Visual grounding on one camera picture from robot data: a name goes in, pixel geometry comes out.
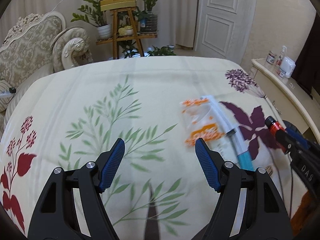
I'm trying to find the red bottle black cap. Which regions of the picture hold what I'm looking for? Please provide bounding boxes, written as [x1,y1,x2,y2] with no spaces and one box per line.
[265,116,285,139]

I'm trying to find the orange printed clear wrapper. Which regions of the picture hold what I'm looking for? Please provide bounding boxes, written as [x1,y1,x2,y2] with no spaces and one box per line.
[180,98,225,146]

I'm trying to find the black lined trash bin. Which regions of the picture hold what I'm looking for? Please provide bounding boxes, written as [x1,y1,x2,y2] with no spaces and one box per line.
[283,120,302,135]

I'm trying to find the cream sideboard cabinet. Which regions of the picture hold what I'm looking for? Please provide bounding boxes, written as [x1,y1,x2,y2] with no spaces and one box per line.
[250,59,319,141]

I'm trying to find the dark brown curtain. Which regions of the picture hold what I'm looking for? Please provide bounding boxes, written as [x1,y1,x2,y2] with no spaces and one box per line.
[291,14,319,99]

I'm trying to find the small labelled jar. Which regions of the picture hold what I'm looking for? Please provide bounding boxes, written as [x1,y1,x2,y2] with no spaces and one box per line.
[277,68,286,78]

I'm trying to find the clear spray bottle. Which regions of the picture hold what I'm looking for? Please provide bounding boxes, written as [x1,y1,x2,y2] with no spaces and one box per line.
[275,46,287,67]

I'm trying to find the floral cream tablecloth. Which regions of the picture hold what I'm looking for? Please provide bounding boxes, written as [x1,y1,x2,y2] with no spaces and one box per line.
[1,56,306,239]

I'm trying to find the white power strip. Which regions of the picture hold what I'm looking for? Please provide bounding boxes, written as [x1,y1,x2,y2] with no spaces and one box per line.
[0,87,16,99]

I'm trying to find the white panel door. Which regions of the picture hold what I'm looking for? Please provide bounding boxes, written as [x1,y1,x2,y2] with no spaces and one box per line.
[195,0,257,64]

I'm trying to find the white pleated curtain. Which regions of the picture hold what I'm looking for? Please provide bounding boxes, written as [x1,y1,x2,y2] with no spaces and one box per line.
[0,0,201,61]

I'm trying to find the cream ornate armchair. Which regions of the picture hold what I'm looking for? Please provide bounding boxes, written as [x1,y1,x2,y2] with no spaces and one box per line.
[1,11,93,131]

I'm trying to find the tall plant in dark pot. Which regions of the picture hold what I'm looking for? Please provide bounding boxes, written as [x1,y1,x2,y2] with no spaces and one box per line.
[135,0,158,34]

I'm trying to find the wooden plant stand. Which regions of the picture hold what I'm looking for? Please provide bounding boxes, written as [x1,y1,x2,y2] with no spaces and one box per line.
[96,7,157,59]

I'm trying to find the plant in white pot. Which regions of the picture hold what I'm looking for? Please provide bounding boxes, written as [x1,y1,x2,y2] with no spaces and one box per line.
[71,0,112,40]

